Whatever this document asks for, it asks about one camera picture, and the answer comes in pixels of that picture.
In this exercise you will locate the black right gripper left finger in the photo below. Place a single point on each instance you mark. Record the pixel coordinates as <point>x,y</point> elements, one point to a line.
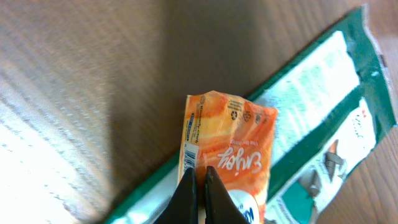
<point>183,206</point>

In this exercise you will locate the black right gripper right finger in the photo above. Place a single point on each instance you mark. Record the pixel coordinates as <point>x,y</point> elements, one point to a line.
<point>219,206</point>

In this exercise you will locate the green 3M package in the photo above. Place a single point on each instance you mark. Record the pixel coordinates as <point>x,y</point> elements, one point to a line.
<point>334,106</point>

